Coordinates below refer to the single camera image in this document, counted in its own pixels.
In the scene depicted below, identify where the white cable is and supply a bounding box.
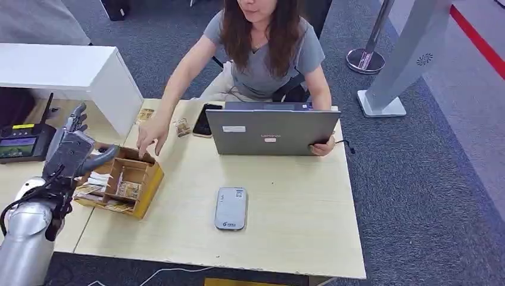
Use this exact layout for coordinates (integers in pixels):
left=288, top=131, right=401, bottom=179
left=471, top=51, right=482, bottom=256
left=86, top=266, right=216, bottom=286

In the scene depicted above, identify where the grey laptop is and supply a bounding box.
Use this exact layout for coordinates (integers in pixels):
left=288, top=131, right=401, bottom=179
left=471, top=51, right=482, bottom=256
left=205, top=101, right=342, bottom=157

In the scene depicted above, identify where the gold card stack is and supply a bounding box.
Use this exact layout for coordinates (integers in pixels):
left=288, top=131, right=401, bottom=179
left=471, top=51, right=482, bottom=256
left=103, top=199, right=135, bottom=213
left=116, top=181, right=142, bottom=200
left=74, top=184, right=104, bottom=196

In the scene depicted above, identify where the black laptop cable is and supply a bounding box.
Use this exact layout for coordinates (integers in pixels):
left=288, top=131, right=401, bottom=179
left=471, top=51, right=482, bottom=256
left=335, top=139, right=356, bottom=155

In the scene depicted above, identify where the wooden card box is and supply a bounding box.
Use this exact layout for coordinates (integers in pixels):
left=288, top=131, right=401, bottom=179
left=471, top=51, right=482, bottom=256
left=73, top=142, right=165, bottom=220

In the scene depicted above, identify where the person's left hand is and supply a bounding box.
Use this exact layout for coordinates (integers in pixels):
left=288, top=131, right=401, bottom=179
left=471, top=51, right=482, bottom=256
left=308, top=135, right=336, bottom=157

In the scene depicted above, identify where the grey cabinet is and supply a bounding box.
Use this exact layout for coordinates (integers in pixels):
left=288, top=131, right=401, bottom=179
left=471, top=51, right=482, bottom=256
left=0, top=0, right=92, bottom=46

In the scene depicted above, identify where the yellow board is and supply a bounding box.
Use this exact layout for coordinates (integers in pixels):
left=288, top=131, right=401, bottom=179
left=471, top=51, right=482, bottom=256
left=204, top=278, right=283, bottom=286

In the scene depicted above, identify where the white desk shelf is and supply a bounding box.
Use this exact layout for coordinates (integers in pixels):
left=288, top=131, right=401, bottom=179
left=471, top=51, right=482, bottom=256
left=0, top=42, right=145, bottom=139

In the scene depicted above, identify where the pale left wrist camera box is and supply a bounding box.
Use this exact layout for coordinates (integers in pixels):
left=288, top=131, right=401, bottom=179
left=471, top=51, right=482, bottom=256
left=14, top=176, right=47, bottom=202

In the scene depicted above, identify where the white card stack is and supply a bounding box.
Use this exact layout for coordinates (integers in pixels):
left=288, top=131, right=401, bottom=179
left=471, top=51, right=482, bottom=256
left=86, top=172, right=112, bottom=187

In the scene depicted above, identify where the person's right hand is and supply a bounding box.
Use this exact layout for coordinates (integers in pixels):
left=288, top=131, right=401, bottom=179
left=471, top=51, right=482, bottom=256
left=136, top=117, right=170, bottom=160

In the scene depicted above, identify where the black desk terminal with screen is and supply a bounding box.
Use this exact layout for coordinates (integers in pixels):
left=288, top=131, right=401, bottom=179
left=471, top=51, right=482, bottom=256
left=0, top=92, right=57, bottom=164

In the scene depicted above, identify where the black smartphone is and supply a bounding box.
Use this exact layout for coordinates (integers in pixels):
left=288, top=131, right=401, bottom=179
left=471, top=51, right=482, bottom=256
left=192, top=103, right=224, bottom=139

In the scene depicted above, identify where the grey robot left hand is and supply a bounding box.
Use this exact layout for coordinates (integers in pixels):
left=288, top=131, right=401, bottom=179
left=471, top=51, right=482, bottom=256
left=42, top=103, right=120, bottom=182

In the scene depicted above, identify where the chrome stanchion post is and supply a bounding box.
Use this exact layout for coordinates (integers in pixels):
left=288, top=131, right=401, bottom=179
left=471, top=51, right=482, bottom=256
left=345, top=0, right=395, bottom=75

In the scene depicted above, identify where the black bin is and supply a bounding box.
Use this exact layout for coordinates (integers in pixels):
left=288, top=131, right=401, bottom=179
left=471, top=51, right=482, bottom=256
left=99, top=0, right=131, bottom=21

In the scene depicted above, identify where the person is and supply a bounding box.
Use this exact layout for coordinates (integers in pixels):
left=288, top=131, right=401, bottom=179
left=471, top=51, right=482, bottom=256
left=136, top=0, right=337, bottom=158

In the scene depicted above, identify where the grey card reader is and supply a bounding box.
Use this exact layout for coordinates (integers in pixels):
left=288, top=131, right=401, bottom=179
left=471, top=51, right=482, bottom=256
left=214, top=186, right=248, bottom=232

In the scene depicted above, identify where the white kiosk stand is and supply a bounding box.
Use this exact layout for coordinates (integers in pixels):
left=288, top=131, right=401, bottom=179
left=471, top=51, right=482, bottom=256
left=357, top=0, right=454, bottom=119

